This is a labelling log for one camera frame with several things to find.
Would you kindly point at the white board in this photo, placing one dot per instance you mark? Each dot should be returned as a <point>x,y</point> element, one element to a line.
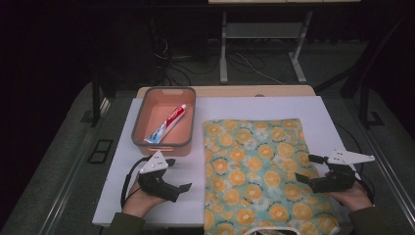
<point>182,176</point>

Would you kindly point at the wooden table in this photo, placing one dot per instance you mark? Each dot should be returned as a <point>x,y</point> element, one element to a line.
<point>248,90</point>

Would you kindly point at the black floor socket plate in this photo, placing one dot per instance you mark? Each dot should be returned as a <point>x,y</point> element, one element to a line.
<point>100,151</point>

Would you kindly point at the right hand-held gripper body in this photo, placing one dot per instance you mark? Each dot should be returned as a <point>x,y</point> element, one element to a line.
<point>339,179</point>

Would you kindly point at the person's left hand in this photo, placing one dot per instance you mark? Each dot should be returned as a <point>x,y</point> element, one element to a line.
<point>138,202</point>

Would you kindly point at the black stand with foot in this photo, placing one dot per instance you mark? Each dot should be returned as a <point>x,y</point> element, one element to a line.
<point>367,107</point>

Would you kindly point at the orange-print fabric tote bag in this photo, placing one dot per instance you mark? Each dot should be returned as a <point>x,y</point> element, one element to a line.
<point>261,169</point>

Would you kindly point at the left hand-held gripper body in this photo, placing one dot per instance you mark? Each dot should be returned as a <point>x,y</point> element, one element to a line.
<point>156,184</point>

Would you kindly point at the red white blue toothpaste tube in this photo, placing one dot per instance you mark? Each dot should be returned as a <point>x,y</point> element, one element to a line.
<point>169,122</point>

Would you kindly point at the aluminium rail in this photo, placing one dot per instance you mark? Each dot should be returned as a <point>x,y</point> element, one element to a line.
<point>391,176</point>
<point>70,176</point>

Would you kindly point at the person's right hand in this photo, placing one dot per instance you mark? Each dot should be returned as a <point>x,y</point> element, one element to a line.
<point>355,199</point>

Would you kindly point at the grey metal stand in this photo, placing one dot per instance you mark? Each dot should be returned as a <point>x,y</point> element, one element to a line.
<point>262,30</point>

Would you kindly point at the orange basket with grey rim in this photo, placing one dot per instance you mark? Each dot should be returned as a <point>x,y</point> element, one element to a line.
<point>156,112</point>

